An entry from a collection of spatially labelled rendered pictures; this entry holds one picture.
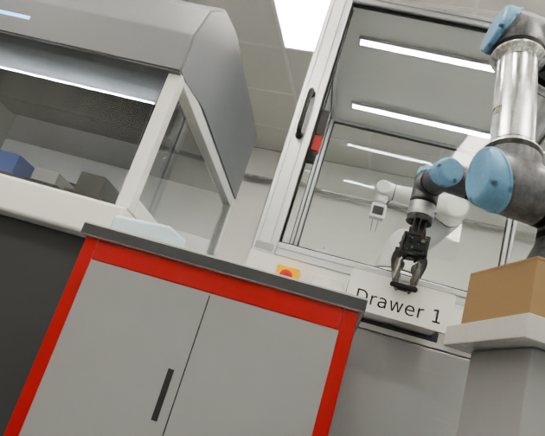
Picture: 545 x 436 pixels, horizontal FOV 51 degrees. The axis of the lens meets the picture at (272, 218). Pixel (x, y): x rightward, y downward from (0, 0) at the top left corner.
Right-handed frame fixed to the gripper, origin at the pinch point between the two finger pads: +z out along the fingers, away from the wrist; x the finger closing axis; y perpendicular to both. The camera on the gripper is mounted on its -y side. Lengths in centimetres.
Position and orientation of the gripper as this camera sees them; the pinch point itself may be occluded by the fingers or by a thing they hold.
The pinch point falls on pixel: (402, 288)
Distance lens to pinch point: 161.0
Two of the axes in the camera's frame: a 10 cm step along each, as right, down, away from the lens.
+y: -0.7, -3.3, -9.4
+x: 9.6, 2.5, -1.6
